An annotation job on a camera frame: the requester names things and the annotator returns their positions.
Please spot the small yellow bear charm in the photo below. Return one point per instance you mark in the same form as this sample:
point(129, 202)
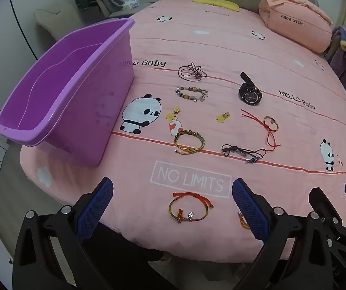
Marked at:
point(222, 117)

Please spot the pink folded duvet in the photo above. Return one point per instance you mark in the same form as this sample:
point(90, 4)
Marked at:
point(293, 18)

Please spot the black wrist watch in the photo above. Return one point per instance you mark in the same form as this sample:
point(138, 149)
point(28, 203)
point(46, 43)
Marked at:
point(249, 94)

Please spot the yellow pillow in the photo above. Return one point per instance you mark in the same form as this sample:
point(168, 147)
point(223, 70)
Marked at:
point(216, 2)

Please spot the purple plastic bin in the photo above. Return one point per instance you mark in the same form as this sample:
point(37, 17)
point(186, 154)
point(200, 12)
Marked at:
point(67, 84)

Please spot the beige lounge chair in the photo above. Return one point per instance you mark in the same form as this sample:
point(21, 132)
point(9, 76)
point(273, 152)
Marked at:
point(58, 21)

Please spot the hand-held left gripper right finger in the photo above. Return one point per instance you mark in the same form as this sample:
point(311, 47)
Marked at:
point(250, 210)

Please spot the white wardrobe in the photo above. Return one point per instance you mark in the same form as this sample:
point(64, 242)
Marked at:
point(6, 36)

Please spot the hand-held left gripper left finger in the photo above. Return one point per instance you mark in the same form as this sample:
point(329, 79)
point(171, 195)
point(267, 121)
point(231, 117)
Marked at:
point(95, 208)

